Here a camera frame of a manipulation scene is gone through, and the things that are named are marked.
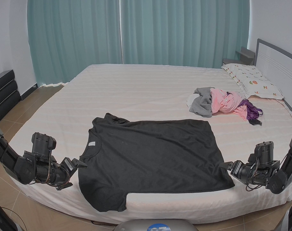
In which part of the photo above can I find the grey bedside table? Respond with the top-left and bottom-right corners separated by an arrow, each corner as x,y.
222,47 -> 256,67

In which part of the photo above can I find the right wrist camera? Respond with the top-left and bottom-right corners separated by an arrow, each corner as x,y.
248,141 -> 280,169

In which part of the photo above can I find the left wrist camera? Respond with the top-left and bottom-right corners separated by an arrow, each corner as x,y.
23,132 -> 57,164

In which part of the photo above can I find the purple garment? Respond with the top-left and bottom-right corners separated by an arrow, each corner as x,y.
242,99 -> 264,121

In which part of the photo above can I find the grey garment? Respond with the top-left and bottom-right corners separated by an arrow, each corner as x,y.
189,87 -> 213,118

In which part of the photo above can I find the blue-green curtain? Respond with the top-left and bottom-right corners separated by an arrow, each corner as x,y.
27,0 -> 123,86
121,0 -> 250,69

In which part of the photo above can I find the bed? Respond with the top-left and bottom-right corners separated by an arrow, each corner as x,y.
4,39 -> 292,226

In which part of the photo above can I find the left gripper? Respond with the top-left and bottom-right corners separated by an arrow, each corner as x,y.
35,157 -> 88,191

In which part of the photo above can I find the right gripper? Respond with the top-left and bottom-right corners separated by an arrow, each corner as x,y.
219,160 -> 269,185

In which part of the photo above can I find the black T-shirt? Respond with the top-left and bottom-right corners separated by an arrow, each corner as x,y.
78,113 -> 235,212

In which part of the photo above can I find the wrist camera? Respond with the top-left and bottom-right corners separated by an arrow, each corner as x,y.
23,132 -> 57,164
248,141 -> 280,169

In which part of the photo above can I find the black chest of drawers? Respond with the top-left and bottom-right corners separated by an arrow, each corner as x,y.
0,70 -> 22,124

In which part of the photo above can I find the pink garment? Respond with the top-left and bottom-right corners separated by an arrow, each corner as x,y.
210,88 -> 248,122

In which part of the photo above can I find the white garment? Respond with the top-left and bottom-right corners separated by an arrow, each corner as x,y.
186,94 -> 198,109

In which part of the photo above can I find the white printed pillow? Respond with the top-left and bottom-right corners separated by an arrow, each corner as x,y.
221,63 -> 284,99

